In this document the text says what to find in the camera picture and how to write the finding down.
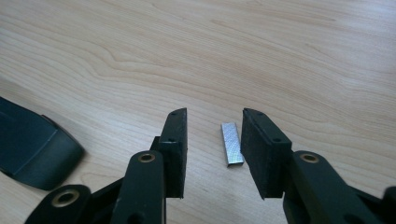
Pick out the black stapler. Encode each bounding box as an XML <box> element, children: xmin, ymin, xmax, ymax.
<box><xmin>0</xmin><ymin>96</ymin><xmax>86</xmax><ymax>191</ymax></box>

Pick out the silver staple strip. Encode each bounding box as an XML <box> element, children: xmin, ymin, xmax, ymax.
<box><xmin>220</xmin><ymin>121</ymin><xmax>245</xmax><ymax>168</ymax></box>

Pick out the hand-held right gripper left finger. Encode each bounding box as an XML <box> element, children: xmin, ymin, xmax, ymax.
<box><xmin>150</xmin><ymin>107</ymin><xmax>189</xmax><ymax>199</ymax></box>

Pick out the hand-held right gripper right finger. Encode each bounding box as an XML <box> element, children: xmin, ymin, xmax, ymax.
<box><xmin>241</xmin><ymin>107</ymin><xmax>293</xmax><ymax>200</ymax></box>

